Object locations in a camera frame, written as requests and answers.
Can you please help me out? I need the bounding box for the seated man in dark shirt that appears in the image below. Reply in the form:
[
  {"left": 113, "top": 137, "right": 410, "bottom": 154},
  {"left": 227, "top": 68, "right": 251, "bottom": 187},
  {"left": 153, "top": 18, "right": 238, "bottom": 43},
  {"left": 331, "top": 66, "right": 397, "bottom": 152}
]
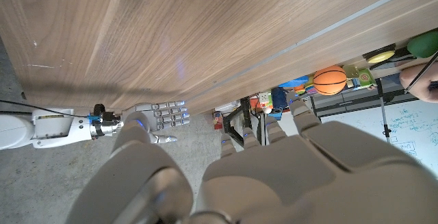
[{"left": 398, "top": 62, "right": 438, "bottom": 103}]

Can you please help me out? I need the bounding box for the grey stand pole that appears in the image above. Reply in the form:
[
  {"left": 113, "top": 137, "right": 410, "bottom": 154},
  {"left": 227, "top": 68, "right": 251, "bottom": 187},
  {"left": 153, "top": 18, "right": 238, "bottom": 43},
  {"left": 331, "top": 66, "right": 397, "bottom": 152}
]
[{"left": 374, "top": 77, "right": 393, "bottom": 144}]

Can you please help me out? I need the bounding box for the green printed carton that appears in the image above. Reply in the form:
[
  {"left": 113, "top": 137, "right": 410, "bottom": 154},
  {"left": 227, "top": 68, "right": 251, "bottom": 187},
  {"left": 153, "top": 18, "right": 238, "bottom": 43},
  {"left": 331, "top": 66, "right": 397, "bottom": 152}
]
[{"left": 355, "top": 67, "right": 378, "bottom": 89}]

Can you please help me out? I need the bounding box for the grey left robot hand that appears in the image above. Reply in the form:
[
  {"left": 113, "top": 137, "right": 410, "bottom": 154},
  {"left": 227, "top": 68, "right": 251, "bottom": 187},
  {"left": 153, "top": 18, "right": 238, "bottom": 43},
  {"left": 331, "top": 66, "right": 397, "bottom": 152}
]
[{"left": 64, "top": 92, "right": 438, "bottom": 224}]

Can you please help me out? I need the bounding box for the dark blue mug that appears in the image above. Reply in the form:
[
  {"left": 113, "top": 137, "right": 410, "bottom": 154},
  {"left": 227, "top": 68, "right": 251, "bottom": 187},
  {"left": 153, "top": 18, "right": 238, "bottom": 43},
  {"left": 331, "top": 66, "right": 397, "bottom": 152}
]
[{"left": 271, "top": 86, "right": 288, "bottom": 112}]

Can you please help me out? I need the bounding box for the yellow and black button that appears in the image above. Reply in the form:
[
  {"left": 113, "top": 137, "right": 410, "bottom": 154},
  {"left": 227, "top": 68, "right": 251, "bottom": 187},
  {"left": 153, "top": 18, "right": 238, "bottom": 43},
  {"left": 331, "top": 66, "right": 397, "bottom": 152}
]
[{"left": 362, "top": 43, "right": 398, "bottom": 64}]

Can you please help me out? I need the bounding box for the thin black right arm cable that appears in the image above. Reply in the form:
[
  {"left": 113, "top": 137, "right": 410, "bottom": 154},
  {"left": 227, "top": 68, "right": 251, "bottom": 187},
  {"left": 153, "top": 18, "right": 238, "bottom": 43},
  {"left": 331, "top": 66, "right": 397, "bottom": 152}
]
[{"left": 0, "top": 99, "right": 90, "bottom": 119}]

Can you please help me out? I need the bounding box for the orange mini basketball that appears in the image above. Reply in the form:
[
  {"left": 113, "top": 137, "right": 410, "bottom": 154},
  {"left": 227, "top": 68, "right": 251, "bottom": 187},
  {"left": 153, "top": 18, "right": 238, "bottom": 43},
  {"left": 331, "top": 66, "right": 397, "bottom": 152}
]
[{"left": 312, "top": 65, "right": 348, "bottom": 97}]

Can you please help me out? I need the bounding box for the green rounded toy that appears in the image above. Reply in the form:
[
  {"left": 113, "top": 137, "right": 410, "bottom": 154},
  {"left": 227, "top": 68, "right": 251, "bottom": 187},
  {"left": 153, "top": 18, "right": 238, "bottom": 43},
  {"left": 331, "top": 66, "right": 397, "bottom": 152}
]
[{"left": 406, "top": 29, "right": 438, "bottom": 60}]

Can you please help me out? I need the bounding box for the whiteboard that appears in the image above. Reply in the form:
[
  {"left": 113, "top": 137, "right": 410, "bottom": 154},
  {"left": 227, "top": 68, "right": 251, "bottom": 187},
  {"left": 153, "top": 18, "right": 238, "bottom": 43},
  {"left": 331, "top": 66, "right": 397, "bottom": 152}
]
[{"left": 320, "top": 99, "right": 438, "bottom": 177}]

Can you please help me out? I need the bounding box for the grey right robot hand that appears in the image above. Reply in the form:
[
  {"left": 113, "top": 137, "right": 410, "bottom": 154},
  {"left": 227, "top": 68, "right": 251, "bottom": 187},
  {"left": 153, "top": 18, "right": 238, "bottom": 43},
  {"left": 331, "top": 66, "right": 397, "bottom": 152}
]
[{"left": 119, "top": 100, "right": 190, "bottom": 145}]

